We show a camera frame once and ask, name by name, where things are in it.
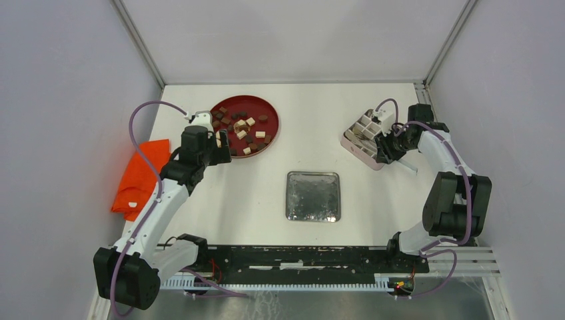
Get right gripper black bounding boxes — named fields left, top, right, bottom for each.
left=374, top=125, right=415, bottom=165

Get metal serving tongs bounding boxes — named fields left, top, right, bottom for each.
left=352, top=132, right=419, bottom=174

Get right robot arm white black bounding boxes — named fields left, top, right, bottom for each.
left=372, top=103, right=492, bottom=272

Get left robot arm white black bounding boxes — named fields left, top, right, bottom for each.
left=93, top=125, right=231, bottom=310

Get pink divided chocolate box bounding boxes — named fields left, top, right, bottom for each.
left=340, top=109, right=384, bottom=171

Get round red plate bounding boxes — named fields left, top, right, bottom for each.
left=210, top=95, right=281, bottom=158

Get orange cloth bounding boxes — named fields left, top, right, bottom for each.
left=111, top=139, right=171, bottom=221

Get square metal tray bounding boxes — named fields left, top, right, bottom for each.
left=285, top=171, right=341, bottom=223

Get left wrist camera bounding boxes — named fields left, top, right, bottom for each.
left=185, top=111, right=214, bottom=131

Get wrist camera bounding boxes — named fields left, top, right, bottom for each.
left=372, top=108, right=396, bottom=136
left=185, top=111, right=214, bottom=131

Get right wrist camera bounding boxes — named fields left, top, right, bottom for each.
left=372, top=108, right=396, bottom=136

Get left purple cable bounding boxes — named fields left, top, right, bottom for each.
left=109, top=100, right=248, bottom=319

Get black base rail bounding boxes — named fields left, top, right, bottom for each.
left=189, top=245, right=430, bottom=285

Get white toothed cable strip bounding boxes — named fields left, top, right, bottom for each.
left=160, top=273, right=393, bottom=293

